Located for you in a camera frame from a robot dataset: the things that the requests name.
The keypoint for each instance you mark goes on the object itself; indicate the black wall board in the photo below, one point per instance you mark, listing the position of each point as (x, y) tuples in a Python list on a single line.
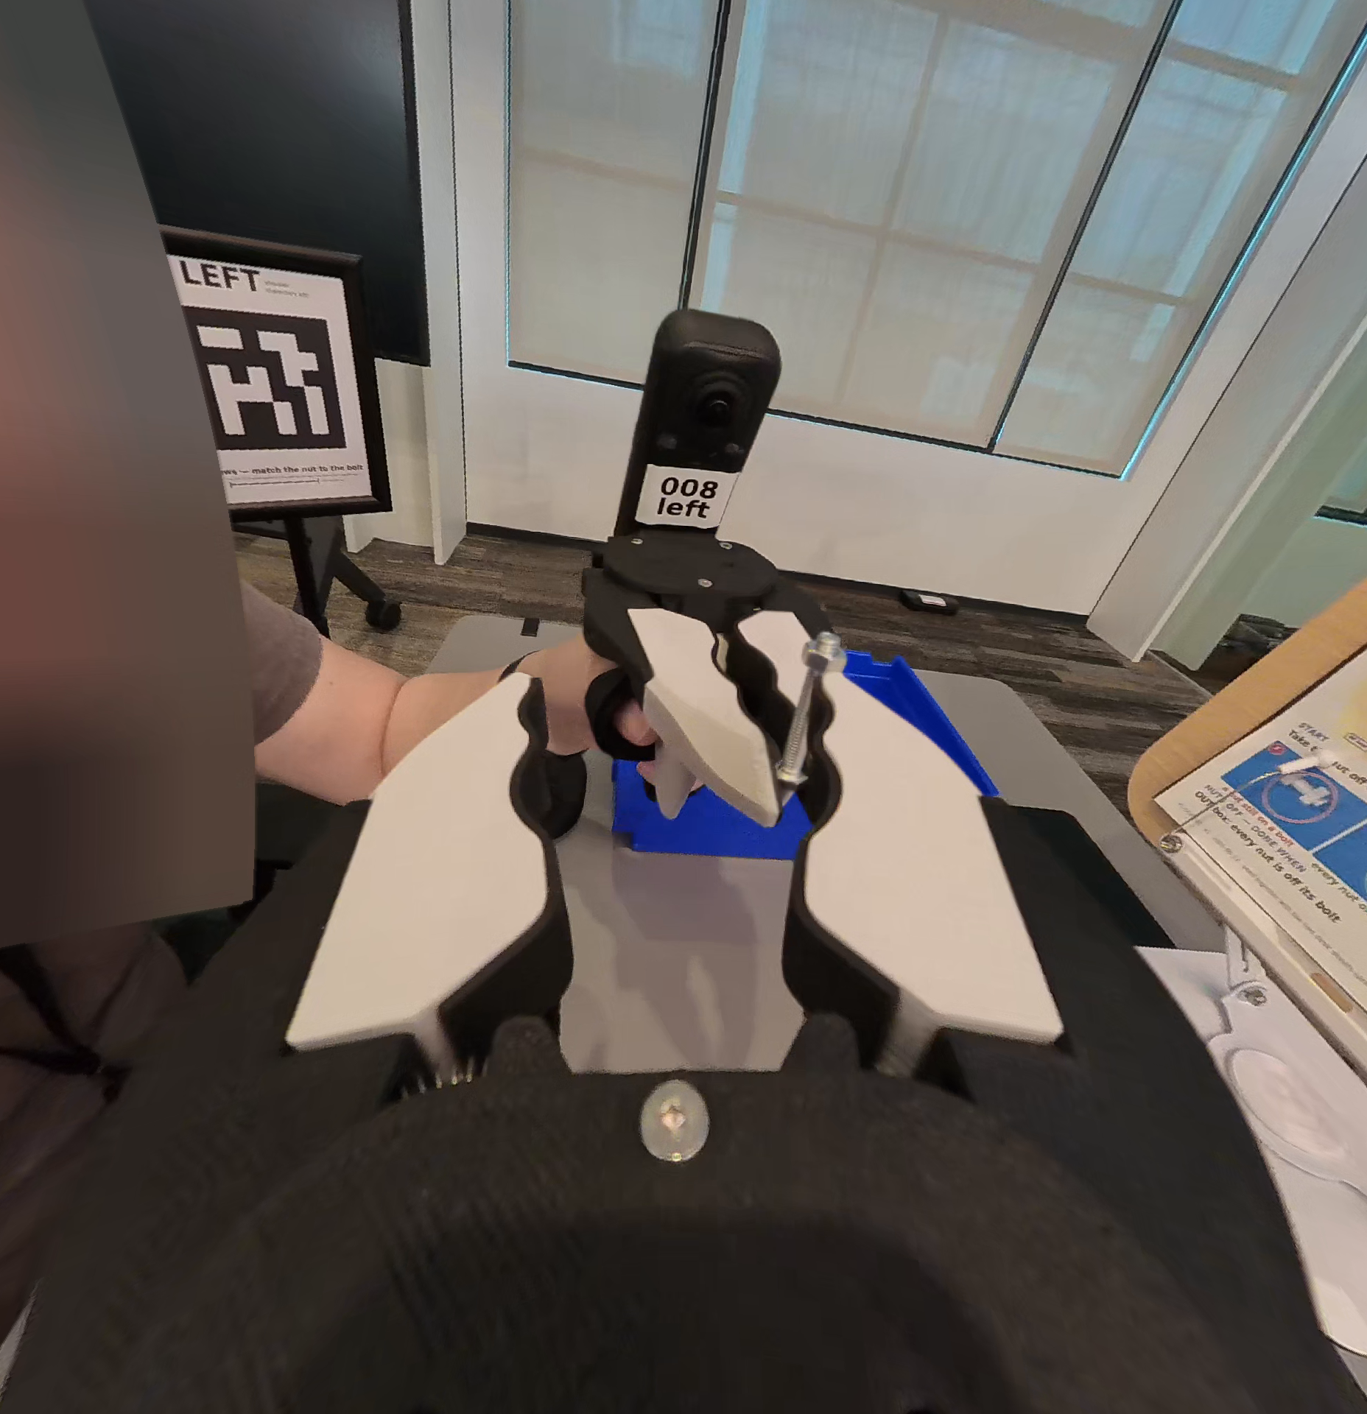
[(253, 111)]

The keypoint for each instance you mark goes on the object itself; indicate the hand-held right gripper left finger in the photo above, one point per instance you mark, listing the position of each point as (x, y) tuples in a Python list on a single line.
[(440, 884)]

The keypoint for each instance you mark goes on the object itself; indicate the blue plastic bin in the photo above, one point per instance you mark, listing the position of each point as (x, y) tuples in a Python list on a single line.
[(915, 706)]

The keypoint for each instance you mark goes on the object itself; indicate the black rolling sign stand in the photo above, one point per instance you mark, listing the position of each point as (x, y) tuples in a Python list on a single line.
[(308, 563)]

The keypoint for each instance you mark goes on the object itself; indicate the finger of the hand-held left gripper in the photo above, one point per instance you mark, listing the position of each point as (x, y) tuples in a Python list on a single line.
[(773, 646), (695, 685)]

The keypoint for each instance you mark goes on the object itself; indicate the thin long bolt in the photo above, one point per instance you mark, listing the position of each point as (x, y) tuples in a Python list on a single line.
[(803, 718)]

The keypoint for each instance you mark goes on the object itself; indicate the framed marker sign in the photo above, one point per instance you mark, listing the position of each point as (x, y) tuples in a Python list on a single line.
[(264, 376)]

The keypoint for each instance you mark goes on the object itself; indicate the person's left forearm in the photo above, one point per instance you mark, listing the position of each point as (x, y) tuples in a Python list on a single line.
[(419, 718)]

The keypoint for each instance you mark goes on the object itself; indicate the small hex nut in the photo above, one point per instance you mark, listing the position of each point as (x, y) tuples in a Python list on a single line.
[(819, 659)]

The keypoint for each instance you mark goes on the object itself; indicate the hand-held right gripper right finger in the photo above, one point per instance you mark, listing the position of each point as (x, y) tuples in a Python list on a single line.
[(915, 884)]

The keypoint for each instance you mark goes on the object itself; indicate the large paned window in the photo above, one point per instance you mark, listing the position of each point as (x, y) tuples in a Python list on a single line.
[(860, 221)]

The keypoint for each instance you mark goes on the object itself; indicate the person's left hand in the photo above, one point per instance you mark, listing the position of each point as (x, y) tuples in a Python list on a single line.
[(568, 690)]

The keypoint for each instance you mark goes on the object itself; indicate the wooden document board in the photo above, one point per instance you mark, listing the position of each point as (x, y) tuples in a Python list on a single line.
[(1214, 724)]

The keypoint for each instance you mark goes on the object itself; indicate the black floor outlet box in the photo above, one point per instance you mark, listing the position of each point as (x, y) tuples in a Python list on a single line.
[(930, 602)]

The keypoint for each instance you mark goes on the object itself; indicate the white stand base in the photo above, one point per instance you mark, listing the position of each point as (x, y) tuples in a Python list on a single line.
[(1291, 1105)]

